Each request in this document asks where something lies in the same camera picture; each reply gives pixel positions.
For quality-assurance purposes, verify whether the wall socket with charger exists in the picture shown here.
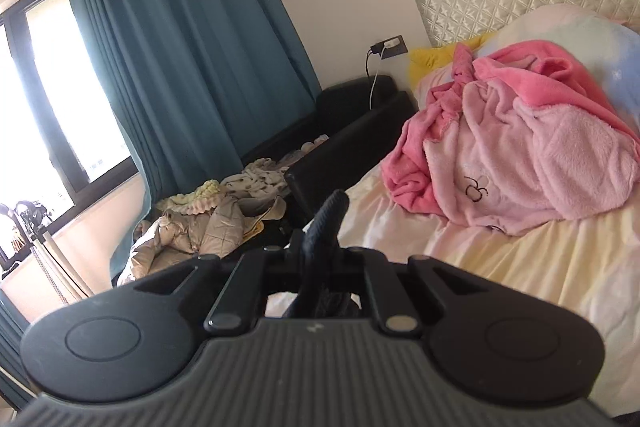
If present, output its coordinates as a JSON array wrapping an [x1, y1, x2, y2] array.
[[371, 34, 407, 59]]

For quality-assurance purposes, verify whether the pink fleece robe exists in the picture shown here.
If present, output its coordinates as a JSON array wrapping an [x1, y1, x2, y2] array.
[[380, 40, 640, 238]]

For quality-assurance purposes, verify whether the narrow teal curtain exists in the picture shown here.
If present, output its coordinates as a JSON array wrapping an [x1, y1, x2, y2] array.
[[0, 292, 35, 410]]

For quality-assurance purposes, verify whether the yellow plush toy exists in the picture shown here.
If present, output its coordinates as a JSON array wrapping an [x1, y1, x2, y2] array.
[[407, 32, 496, 86]]

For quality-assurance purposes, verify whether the black sofa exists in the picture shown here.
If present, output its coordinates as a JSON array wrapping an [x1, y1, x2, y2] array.
[[240, 74, 418, 249]]

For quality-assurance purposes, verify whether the spotted cream cloth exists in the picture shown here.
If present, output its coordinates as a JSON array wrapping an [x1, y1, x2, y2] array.
[[220, 134, 331, 201]]

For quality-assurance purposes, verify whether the beige puffer jacket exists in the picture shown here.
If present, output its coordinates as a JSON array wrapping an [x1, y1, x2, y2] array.
[[117, 194, 288, 281]]

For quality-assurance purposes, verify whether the metal tripod stand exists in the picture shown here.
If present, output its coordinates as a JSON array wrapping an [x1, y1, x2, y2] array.
[[0, 201, 96, 306]]

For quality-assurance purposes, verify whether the yellow-green knitted blanket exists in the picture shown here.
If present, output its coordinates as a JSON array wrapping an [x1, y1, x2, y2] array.
[[155, 180, 226, 214]]

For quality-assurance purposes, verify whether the pastel duvet cover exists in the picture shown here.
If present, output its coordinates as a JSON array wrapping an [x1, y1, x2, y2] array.
[[265, 167, 640, 408]]

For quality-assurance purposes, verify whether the black knit garment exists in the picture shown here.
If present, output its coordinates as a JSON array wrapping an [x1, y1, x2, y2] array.
[[287, 190, 362, 320]]

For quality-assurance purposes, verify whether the charger cable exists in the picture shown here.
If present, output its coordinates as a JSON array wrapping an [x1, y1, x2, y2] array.
[[365, 48, 382, 110]]

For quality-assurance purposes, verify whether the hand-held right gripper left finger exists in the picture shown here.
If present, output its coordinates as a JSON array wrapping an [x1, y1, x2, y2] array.
[[132, 246, 301, 333]]

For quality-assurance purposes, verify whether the dark framed window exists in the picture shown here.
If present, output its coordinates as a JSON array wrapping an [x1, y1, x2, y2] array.
[[0, 0, 142, 269]]

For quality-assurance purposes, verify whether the pastel pillow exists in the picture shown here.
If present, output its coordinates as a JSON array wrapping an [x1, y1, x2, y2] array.
[[472, 4, 640, 129]]

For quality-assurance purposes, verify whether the wide teal curtain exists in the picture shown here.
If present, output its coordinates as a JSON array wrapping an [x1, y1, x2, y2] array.
[[60, 0, 323, 280]]

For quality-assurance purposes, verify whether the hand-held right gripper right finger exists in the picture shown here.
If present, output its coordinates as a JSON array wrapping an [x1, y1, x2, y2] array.
[[345, 249, 493, 333]]

